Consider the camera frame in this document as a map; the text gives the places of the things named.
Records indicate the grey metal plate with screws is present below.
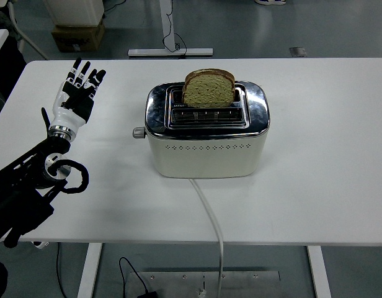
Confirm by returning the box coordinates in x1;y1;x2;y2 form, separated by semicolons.
128;271;282;298

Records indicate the black cable with adapter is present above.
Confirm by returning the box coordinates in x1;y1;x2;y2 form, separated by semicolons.
118;256;159;298

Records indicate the thin black hanging cable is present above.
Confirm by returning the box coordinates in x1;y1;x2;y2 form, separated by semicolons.
56;242;69;298

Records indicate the white table leg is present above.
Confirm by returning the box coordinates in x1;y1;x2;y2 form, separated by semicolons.
306;245;333;298
76;243;104;298

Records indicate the white power cord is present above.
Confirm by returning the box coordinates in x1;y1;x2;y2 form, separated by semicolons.
189;177;226;296

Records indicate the white and chrome toaster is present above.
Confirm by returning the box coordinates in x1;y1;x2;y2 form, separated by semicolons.
131;81;272;179

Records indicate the brown cardboard box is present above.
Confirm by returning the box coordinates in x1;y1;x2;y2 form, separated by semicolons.
50;19;107;53

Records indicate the white table stand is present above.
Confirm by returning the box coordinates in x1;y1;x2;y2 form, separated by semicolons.
128;0;214;58

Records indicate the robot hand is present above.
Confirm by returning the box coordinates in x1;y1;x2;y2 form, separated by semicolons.
50;57;107;132

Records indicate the brown bread slice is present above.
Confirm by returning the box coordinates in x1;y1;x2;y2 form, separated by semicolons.
182;68;236;109

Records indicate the black cable on stand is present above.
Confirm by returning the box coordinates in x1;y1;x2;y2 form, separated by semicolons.
162;0;188;60

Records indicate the white slanted tube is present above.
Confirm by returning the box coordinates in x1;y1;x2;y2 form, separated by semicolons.
7;0;50;61

